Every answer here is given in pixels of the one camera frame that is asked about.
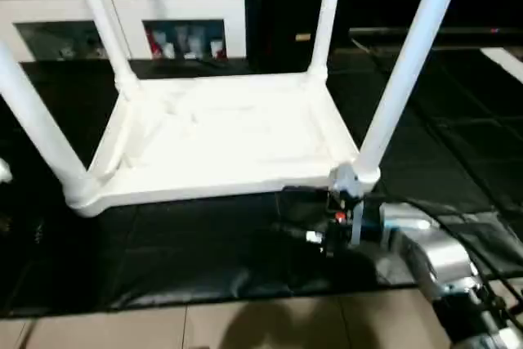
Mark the white plastic table leg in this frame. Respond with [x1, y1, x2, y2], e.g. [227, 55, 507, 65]
[69, 0, 141, 98]
[307, 0, 346, 85]
[354, 0, 471, 191]
[0, 38, 103, 208]

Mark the flat white board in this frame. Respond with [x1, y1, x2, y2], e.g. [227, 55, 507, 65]
[482, 47, 523, 85]

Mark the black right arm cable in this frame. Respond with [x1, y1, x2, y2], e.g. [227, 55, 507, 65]
[382, 197, 523, 301]

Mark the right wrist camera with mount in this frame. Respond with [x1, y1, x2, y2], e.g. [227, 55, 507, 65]
[329, 163, 366, 248]

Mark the small red bottle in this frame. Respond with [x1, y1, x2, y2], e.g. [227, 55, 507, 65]
[150, 29, 166, 59]

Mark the long black bar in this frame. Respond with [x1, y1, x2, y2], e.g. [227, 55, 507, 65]
[350, 25, 523, 41]

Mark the black work mat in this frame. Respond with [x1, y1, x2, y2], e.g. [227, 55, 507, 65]
[0, 43, 523, 317]

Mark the white plastic table top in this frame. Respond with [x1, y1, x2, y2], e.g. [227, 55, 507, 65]
[64, 71, 383, 217]

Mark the white glass-door cabinet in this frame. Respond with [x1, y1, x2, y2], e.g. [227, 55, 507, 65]
[0, 0, 248, 64]

